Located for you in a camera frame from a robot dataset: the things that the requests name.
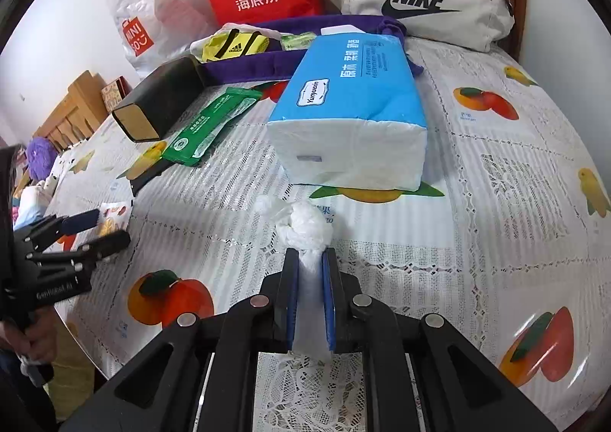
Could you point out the green wet wipes packet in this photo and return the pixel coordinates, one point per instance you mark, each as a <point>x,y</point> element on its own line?
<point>210,122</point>

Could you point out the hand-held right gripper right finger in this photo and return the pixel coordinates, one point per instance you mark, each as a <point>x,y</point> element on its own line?
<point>328,298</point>

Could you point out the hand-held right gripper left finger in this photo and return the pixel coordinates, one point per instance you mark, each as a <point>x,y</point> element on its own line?
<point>292,298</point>

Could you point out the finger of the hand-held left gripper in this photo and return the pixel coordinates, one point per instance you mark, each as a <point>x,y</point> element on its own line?
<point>79,219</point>
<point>105,243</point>

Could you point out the small snack packet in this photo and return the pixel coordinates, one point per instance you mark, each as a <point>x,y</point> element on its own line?
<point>114,217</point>

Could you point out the blue tissue pack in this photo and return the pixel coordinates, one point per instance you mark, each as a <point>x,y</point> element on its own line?
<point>353,88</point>

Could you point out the black rectangular box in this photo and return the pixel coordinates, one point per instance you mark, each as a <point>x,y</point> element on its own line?
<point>157,93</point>

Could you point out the wooden furniture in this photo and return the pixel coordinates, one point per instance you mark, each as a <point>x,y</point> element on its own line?
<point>81,103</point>

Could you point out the purple towel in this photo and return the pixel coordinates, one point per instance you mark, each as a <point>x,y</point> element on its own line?
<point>248,67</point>

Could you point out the patterned box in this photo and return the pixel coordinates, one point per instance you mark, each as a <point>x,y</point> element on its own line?
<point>114,95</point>

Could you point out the fruit print tablecloth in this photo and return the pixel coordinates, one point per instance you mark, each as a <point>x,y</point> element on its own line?
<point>477,222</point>

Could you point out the light green packet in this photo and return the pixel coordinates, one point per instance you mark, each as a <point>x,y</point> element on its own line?
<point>298,42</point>

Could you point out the yellow and black cloth item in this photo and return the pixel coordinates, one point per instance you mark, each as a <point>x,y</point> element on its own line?
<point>234,48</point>

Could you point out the purple plush toy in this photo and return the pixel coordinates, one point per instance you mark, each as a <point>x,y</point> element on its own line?
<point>40,157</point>

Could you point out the person's left hand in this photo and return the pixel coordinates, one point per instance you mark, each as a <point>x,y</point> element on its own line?
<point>38,336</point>

